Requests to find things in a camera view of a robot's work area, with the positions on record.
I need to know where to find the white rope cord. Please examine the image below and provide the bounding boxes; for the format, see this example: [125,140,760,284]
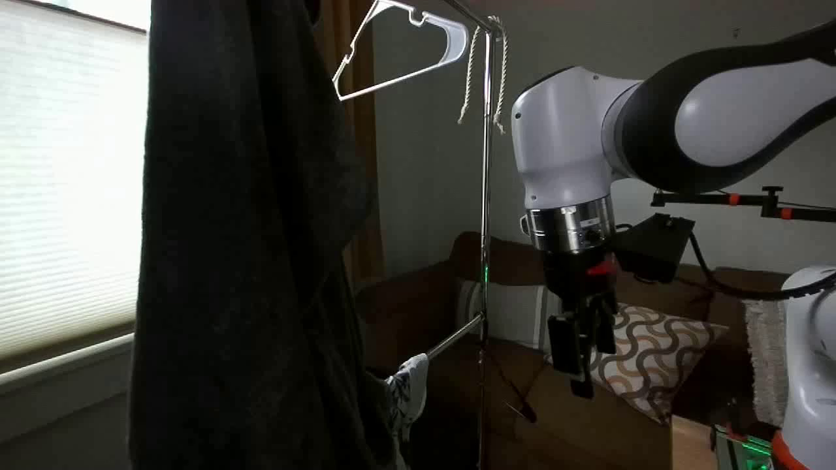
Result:
[455,12,510,136]

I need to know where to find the white floral cloth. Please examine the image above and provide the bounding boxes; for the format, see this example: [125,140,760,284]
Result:
[369,350,431,470]

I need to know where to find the green metal frame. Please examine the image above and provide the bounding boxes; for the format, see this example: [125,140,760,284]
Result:
[710,423,779,470]

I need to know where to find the brown wave-patterned pillow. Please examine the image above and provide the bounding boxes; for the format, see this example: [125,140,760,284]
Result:
[586,301,728,426]

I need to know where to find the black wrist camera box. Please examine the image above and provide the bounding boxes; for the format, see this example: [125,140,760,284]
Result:
[611,213,698,282]

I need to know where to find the wide white window blind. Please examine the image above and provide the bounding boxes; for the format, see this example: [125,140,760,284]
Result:
[0,0,151,363]

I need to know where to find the white plastic hanger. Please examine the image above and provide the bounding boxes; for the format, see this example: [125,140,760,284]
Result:
[330,0,472,104]

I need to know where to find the chrome metal clothes stand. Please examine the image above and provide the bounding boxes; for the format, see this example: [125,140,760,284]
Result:
[423,0,539,470]

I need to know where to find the grey striped pillow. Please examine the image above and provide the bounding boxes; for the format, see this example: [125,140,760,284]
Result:
[457,277,565,356]

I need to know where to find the brown sofa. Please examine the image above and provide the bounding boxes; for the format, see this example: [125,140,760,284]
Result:
[351,229,792,470]

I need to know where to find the brown curtain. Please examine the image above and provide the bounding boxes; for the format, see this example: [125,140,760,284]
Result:
[310,0,387,289]

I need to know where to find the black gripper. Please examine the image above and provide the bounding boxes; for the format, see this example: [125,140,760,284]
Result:
[543,248,621,399]

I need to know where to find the white knit throw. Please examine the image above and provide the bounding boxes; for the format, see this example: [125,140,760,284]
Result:
[743,297,792,429]

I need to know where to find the black hanging garment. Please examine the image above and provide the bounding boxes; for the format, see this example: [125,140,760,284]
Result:
[128,0,395,470]

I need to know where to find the wooden box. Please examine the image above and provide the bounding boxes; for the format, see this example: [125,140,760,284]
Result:
[668,412,721,470]

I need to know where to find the white window sill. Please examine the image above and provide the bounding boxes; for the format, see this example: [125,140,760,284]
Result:
[0,332,138,396]

